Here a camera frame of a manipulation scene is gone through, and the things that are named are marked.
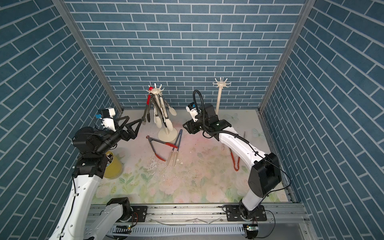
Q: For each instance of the yellow bowl with items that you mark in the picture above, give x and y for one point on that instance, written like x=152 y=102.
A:
x=114 y=167

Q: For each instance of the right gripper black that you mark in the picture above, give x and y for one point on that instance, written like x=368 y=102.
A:
x=192 y=128

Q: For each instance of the cream utensil rack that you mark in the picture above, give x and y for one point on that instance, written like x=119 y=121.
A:
x=164 y=134
x=222 y=83

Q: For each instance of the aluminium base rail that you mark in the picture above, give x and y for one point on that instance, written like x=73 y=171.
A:
x=271 y=221

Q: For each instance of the cream utensil rack right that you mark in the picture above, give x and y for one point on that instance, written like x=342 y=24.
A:
x=222 y=83

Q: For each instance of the aluminium corner post left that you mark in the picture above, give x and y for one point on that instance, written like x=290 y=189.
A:
x=78 y=36

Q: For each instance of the aluminium corner post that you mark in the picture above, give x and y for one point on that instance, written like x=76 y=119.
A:
x=78 y=36
x=303 y=16

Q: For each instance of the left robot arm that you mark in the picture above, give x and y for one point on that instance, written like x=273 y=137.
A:
x=88 y=172

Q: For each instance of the cream silicone steel tongs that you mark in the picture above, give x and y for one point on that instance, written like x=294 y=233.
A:
x=167 y=109

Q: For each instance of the aluminium corner post right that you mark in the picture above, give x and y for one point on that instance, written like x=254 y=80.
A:
x=303 y=16

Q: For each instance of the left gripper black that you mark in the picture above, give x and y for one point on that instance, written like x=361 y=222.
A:
x=127 y=136

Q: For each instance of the blue wooden tip tongs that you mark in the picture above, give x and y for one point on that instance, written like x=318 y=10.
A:
x=173 y=155

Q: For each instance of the cream utensil rack left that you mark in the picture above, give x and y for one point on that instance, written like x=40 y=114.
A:
x=164 y=134

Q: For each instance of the red tip grey tongs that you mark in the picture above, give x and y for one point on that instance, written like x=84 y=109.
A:
x=158 y=147

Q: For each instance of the red ring steel tongs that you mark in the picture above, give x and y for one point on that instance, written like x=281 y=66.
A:
x=146 y=115

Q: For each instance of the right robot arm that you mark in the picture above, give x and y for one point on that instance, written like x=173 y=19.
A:
x=212 y=163

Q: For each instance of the black silicone tongs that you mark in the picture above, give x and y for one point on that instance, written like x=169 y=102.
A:
x=161 y=113

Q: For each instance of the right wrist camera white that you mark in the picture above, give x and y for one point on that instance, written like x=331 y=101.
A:
x=195 y=112

